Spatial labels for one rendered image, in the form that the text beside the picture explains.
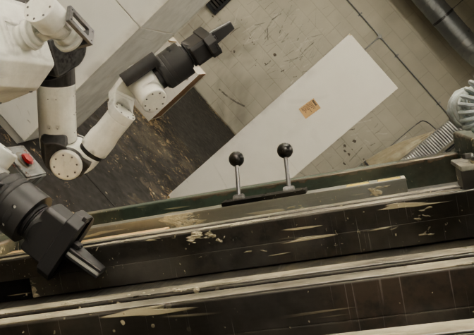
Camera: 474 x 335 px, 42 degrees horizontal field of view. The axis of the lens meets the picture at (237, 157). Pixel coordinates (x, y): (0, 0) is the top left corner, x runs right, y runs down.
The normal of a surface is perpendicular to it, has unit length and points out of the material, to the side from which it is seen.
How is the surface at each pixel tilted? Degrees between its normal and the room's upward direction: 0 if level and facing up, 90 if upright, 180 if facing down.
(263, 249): 90
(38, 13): 79
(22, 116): 90
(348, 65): 90
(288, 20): 90
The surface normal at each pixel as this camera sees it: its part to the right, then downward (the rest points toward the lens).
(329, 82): -0.14, 0.15
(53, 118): 0.04, 0.34
